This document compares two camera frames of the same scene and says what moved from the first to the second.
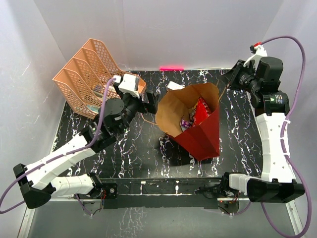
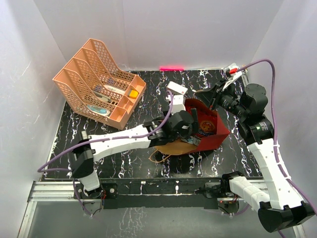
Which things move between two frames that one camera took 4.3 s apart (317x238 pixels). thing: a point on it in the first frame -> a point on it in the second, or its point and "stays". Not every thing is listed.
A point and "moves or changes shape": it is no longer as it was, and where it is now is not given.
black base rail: (162, 192) stays
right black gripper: (239, 69) -> (213, 95)
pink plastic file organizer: (82, 81) stays
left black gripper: (150, 106) -> (192, 128)
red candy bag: (199, 112) moves or changes shape
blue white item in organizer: (94, 108) stays
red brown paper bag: (202, 141) moves or changes shape
